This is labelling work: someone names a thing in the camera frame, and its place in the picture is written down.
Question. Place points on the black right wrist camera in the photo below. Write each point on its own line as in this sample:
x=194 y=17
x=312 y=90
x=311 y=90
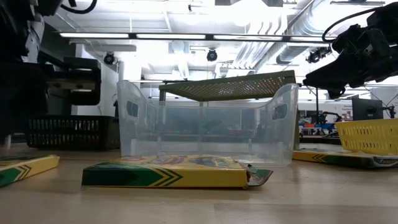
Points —
x=384 y=14

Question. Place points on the black ceiling spotlight cluster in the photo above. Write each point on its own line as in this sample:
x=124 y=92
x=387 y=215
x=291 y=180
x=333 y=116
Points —
x=317 y=54

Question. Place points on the black mesh basket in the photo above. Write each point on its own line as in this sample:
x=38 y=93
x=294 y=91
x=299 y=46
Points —
x=77 y=132

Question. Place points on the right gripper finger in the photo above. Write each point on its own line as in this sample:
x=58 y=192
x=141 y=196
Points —
x=332 y=74
x=337 y=92

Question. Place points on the Crayola crayon box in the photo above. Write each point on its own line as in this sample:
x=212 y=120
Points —
x=161 y=174
x=335 y=157
x=18 y=169

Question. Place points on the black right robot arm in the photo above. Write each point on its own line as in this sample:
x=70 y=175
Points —
x=392 y=67

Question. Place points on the black computer monitor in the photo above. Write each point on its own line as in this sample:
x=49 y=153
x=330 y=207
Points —
x=115 y=109
x=367 y=109

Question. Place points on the clear plastic bin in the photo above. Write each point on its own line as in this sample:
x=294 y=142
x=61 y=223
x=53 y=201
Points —
x=202 y=133

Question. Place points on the yellow plastic basket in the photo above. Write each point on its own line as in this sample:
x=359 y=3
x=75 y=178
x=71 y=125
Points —
x=370 y=137

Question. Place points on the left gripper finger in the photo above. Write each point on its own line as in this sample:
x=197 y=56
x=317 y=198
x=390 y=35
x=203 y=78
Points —
x=35 y=115
x=12 y=121

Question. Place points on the white wall poster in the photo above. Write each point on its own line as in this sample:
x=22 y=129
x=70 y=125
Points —
x=347 y=112

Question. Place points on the thin black pole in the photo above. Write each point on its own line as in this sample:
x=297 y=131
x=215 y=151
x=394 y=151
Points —
x=316 y=105

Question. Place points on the green perforated metal shelf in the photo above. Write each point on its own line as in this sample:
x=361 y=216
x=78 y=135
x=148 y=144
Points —
x=230 y=88

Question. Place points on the small silver cylinder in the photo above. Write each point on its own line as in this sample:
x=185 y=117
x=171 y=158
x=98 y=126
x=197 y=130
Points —
x=6 y=141

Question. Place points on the long ceiling light strip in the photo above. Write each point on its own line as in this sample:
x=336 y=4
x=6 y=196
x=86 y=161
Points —
x=171 y=36

